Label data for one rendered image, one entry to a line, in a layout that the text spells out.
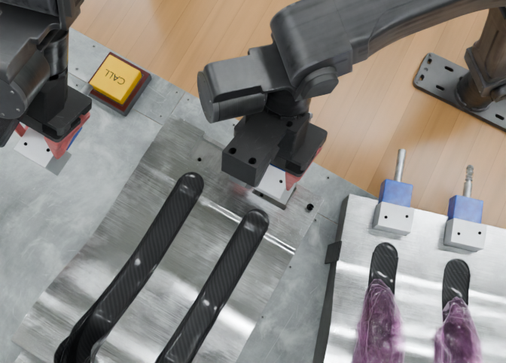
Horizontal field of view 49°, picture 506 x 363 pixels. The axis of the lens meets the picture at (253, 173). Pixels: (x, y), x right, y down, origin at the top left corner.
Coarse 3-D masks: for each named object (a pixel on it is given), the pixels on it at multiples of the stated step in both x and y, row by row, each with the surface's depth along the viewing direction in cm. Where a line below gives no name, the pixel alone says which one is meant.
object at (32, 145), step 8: (88, 88) 77; (80, 128) 77; (24, 136) 73; (32, 136) 73; (40, 136) 73; (24, 144) 73; (32, 144) 73; (40, 144) 73; (24, 152) 73; (32, 152) 73; (40, 152) 73; (48, 152) 73; (32, 160) 73; (40, 160) 73; (48, 160) 73; (56, 160) 75; (64, 160) 77; (48, 168) 74; (56, 168) 76
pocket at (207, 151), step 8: (200, 136) 82; (208, 136) 83; (200, 144) 84; (208, 144) 84; (216, 144) 83; (192, 152) 83; (200, 152) 84; (208, 152) 84; (216, 152) 84; (200, 160) 85; (208, 160) 84; (216, 160) 84; (216, 168) 84
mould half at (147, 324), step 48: (192, 144) 82; (144, 192) 80; (240, 192) 80; (96, 240) 78; (192, 240) 78; (288, 240) 78; (48, 288) 72; (96, 288) 74; (144, 288) 75; (192, 288) 77; (240, 288) 77; (48, 336) 70; (144, 336) 71; (240, 336) 75
